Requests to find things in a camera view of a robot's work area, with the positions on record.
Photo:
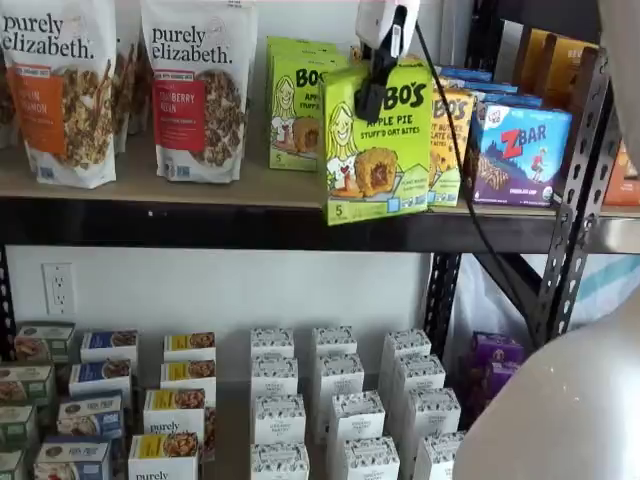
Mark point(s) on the wooden shelf board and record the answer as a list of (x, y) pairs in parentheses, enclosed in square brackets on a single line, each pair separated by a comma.
[(625, 211), (140, 185)]

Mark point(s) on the orange snack box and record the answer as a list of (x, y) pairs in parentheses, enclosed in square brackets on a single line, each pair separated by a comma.
[(622, 182)]

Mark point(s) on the purely elizabeth oatmeal boxes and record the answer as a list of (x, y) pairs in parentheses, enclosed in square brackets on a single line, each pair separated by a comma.
[(232, 400)]

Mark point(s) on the brown and yellow box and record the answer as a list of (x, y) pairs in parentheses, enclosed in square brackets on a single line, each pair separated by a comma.
[(532, 56), (567, 70)]

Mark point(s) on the blue oatmeal box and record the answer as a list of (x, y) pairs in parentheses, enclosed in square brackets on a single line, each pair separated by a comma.
[(72, 460), (90, 417), (100, 377), (110, 345)]

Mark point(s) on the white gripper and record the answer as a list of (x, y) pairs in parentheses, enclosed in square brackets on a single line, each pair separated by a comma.
[(372, 20)]

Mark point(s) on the white patterned carton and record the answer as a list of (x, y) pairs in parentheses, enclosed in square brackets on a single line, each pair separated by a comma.
[(420, 372), (407, 342), (432, 410), (370, 460), (280, 422), (279, 462), (340, 375), (434, 457), (335, 340), (275, 377), (272, 342), (356, 420)]

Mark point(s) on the white wall outlet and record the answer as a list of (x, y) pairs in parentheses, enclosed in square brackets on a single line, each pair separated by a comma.
[(59, 289)]

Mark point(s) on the purple snack box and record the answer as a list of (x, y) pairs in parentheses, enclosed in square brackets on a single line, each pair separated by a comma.
[(495, 350), (485, 390)]

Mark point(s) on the green oatmeal box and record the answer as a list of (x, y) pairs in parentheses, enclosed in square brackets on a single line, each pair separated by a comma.
[(25, 385), (45, 342), (11, 467), (17, 427)]

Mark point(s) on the yellow Bobo's peanut butter box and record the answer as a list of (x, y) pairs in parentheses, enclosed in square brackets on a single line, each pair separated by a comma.
[(441, 83), (442, 170), (356, 54)]

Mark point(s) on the granola bag orange label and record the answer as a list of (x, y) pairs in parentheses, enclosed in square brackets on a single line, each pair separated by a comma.
[(60, 125)]

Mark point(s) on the granola bag red label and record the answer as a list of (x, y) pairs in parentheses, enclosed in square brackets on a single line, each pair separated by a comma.
[(200, 125)]

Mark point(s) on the white plastic sheet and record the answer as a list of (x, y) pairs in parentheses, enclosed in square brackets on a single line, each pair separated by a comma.
[(470, 300)]

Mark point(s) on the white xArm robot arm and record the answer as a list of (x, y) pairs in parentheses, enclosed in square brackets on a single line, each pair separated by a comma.
[(550, 415)]

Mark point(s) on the black metal shelf rack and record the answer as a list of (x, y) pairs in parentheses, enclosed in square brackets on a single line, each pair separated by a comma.
[(200, 225), (620, 235)]

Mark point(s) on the blue Zbar box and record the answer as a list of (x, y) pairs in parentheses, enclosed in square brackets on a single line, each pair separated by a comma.
[(467, 73), (520, 160), (510, 100), (492, 87)]

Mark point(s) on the white box yellow label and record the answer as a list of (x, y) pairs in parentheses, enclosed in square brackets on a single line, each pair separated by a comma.
[(175, 410), (187, 375), (162, 457), (190, 345)]

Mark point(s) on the green Bobo's apple pie box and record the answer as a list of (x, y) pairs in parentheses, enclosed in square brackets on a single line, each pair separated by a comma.
[(380, 160), (300, 44), (295, 125)]

